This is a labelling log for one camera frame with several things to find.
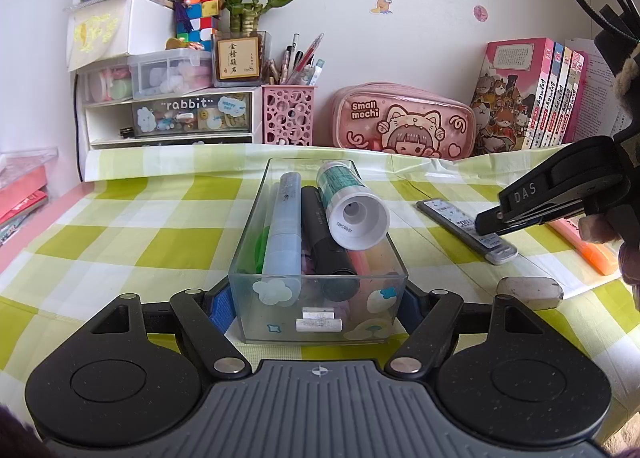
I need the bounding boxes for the white cardboard box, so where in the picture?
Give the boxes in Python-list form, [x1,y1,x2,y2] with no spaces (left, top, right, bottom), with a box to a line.
[65,0,175,73]

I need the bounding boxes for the black cable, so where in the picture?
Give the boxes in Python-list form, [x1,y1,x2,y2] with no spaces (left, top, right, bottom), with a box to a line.
[72,0,126,183]

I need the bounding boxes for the cream spine book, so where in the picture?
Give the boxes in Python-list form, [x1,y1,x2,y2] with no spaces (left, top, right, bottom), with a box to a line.
[541,47,572,147]

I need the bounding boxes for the pencil lead refill case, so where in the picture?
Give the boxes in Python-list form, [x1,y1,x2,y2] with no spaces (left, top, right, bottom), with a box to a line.
[416,198,518,265]

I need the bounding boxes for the clear storage box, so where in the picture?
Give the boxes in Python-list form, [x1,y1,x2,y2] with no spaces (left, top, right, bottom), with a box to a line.
[79,48,213,104]

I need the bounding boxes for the green cap highlighter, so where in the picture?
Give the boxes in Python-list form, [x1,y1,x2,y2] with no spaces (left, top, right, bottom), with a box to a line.
[254,226,270,274]

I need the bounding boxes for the blue spine book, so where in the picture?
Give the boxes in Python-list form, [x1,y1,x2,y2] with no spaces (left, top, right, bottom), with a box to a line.
[526,42,564,148]

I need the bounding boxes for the gloved right hand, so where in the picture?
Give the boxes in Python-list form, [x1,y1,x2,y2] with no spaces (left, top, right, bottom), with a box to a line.
[578,215,640,291]

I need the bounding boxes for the pink highlighter pen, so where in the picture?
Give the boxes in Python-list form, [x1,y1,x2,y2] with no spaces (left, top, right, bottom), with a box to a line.
[348,238,397,301]

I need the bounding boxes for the clear tray with pink books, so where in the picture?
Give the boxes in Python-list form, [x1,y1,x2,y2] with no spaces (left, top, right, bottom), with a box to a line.
[1,147,58,245]

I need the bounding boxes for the orange cap highlighter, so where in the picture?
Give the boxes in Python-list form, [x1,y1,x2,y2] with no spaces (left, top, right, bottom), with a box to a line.
[548,219,618,275]

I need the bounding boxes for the pink perforated pen holder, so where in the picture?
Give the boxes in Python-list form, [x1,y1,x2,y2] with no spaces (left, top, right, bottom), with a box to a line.
[262,85,316,146]

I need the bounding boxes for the blue grey marker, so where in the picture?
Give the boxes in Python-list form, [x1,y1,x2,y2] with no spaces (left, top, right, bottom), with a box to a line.
[253,172,302,307]

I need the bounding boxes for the pink cartoon book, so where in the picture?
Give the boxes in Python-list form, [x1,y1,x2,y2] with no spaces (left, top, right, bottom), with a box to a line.
[471,37,555,155]

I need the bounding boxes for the grey white eraser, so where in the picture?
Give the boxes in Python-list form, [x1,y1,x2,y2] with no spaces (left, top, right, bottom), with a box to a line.
[496,276,564,311]

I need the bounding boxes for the black grey marker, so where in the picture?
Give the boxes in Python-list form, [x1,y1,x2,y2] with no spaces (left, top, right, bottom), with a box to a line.
[302,185,359,302]

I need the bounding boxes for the clear plastic organizer box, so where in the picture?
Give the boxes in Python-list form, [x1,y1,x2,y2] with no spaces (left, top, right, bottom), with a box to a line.
[229,158,408,344]

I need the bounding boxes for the pink cartoon pencil case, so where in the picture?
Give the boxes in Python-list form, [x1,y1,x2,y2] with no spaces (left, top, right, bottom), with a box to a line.
[331,82,476,160]

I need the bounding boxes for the pens in holder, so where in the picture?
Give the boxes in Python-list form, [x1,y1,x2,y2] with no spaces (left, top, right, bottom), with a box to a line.
[267,33,324,87]

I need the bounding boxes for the rubik cube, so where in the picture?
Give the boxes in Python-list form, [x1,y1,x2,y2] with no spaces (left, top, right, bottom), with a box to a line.
[175,0,220,51]

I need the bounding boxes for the green checkered tablecloth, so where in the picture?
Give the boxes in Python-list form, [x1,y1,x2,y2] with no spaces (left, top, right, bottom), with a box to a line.
[1,144,639,434]

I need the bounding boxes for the printed paper stack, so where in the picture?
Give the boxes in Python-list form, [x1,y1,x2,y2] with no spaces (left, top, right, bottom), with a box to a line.
[566,38,630,142]

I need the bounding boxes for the white green glue stick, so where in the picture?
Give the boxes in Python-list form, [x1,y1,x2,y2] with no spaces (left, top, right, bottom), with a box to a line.
[317,161,390,251]

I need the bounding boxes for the white drawer organizer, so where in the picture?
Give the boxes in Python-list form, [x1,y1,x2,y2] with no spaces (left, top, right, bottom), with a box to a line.
[85,87,264,149]

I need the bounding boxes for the lucky bamboo plant pot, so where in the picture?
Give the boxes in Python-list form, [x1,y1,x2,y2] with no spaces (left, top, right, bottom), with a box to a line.
[213,0,294,88]

